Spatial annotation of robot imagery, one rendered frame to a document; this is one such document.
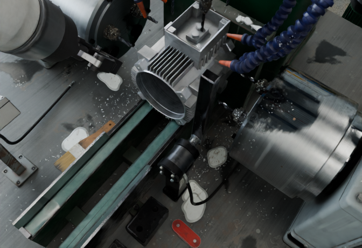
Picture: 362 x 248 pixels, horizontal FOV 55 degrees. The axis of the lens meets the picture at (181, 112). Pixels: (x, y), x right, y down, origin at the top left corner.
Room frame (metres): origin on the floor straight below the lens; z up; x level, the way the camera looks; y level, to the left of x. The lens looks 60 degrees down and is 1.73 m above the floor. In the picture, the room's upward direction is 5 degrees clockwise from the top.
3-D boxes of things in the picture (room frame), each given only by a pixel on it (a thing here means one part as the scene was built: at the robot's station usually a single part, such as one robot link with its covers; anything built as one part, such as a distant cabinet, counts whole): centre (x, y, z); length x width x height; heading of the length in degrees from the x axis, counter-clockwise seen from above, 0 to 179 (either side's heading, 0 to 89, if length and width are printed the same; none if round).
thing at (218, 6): (0.66, -0.08, 0.97); 0.30 x 0.11 x 0.34; 57
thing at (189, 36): (0.56, -0.02, 1.11); 0.12 x 0.11 x 0.07; 147
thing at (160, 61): (0.53, 0.00, 1.02); 0.20 x 0.19 x 0.19; 147
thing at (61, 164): (0.39, 0.26, 0.80); 0.21 x 0.05 x 0.01; 142
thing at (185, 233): (0.17, -0.04, 0.81); 0.09 x 0.03 x 0.02; 53
